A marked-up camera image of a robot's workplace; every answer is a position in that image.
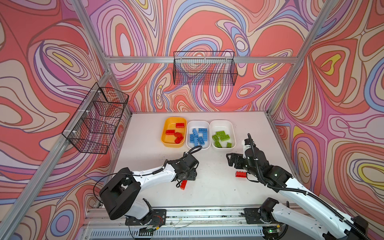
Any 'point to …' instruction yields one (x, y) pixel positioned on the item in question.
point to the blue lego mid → (202, 130)
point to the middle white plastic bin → (197, 124)
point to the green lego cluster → (217, 144)
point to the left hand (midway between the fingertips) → (192, 174)
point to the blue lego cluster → (191, 138)
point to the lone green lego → (215, 138)
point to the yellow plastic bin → (168, 140)
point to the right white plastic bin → (226, 125)
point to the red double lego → (170, 132)
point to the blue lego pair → (195, 133)
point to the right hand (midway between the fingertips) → (234, 159)
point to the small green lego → (229, 145)
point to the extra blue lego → (205, 136)
